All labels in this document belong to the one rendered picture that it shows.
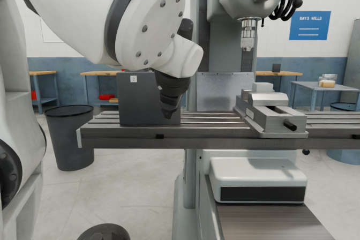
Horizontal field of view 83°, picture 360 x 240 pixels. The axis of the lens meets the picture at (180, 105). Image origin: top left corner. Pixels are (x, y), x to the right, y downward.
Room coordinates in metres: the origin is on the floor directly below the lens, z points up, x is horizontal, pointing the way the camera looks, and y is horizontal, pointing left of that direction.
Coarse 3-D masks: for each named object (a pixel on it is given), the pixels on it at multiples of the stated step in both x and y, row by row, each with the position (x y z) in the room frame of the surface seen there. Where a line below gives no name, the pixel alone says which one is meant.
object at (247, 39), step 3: (243, 33) 0.77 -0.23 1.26; (246, 33) 0.76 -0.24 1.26; (249, 33) 0.76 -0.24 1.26; (252, 33) 0.76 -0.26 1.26; (243, 36) 0.77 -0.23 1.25; (246, 36) 0.76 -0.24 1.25; (249, 36) 0.76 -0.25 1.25; (252, 36) 0.76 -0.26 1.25; (243, 39) 0.77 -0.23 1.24; (246, 39) 0.76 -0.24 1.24; (249, 39) 0.76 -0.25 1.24; (252, 39) 0.76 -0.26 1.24; (243, 42) 0.77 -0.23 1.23; (246, 42) 0.76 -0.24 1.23; (249, 42) 0.76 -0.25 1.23; (252, 42) 0.76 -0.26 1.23; (243, 45) 0.77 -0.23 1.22; (246, 45) 0.76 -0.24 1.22; (249, 45) 0.76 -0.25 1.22; (252, 45) 0.76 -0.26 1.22
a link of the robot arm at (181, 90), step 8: (160, 88) 0.49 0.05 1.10; (168, 88) 0.47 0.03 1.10; (184, 88) 0.49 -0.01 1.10; (160, 96) 0.54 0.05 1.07; (168, 96) 0.52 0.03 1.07; (176, 96) 0.52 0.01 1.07; (160, 104) 0.55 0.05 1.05; (168, 104) 0.55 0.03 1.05; (176, 104) 0.55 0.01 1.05; (168, 112) 0.56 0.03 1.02
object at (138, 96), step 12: (120, 72) 0.70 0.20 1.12; (132, 72) 0.70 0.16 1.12; (144, 72) 0.70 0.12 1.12; (120, 84) 0.70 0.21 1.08; (132, 84) 0.70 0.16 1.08; (144, 84) 0.70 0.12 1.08; (120, 96) 0.70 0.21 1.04; (132, 96) 0.70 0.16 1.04; (144, 96) 0.70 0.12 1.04; (156, 96) 0.70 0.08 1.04; (120, 108) 0.70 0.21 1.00; (132, 108) 0.70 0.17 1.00; (144, 108) 0.70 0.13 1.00; (156, 108) 0.70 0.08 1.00; (180, 108) 0.70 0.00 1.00; (120, 120) 0.70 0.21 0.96; (132, 120) 0.70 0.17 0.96; (144, 120) 0.70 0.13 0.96; (156, 120) 0.70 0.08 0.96; (168, 120) 0.70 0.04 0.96; (180, 120) 0.70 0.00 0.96
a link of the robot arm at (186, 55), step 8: (176, 40) 0.34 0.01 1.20; (184, 40) 0.35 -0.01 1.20; (176, 48) 0.33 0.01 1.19; (184, 48) 0.34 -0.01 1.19; (192, 48) 0.35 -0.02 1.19; (200, 48) 0.40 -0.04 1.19; (176, 56) 0.34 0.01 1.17; (184, 56) 0.34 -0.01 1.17; (192, 56) 0.35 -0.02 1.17; (200, 56) 0.42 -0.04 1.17; (168, 64) 0.34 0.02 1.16; (176, 64) 0.34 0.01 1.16; (184, 64) 0.35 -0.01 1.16; (192, 64) 0.38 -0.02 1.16; (168, 72) 0.35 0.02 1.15; (176, 72) 0.35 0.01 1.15; (184, 72) 0.36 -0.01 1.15; (192, 72) 0.41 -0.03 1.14
